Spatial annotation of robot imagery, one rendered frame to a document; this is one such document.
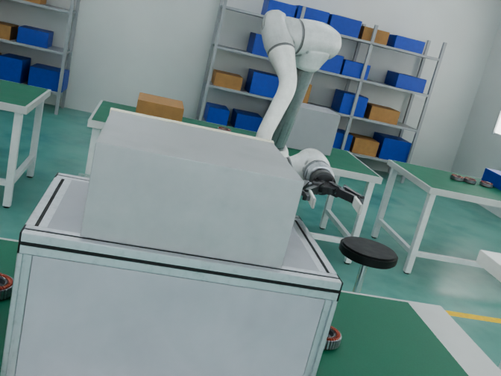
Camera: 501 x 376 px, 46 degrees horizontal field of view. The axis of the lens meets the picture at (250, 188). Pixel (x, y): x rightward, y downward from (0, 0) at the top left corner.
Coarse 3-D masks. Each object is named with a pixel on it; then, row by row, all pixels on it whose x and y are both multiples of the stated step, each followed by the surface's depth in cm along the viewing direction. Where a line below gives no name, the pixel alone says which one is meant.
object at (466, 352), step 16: (16, 240) 197; (416, 304) 224; (432, 304) 228; (432, 320) 214; (448, 320) 217; (448, 336) 204; (464, 336) 207; (464, 352) 195; (480, 352) 198; (464, 368) 184; (480, 368) 187; (496, 368) 189
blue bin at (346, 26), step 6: (330, 18) 767; (336, 18) 765; (342, 18) 766; (348, 18) 768; (330, 24) 766; (336, 24) 768; (342, 24) 769; (348, 24) 770; (354, 24) 771; (360, 24) 772; (336, 30) 770; (342, 30) 771; (348, 30) 772; (354, 30) 773; (354, 36) 775
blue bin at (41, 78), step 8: (40, 64) 763; (32, 72) 732; (40, 72) 733; (48, 72) 735; (56, 72) 736; (64, 72) 743; (32, 80) 735; (40, 80) 736; (48, 80) 737; (56, 80) 738; (64, 80) 746; (48, 88) 740; (56, 88) 741; (64, 88) 759
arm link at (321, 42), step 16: (304, 32) 215; (320, 32) 218; (336, 32) 224; (304, 48) 218; (320, 48) 220; (336, 48) 224; (304, 64) 224; (320, 64) 226; (304, 80) 230; (304, 96) 237; (288, 112) 238; (288, 128) 243
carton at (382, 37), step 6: (360, 30) 790; (366, 30) 778; (372, 30) 779; (378, 30) 780; (360, 36) 785; (366, 36) 780; (378, 36) 782; (384, 36) 783; (378, 42) 784; (384, 42) 785
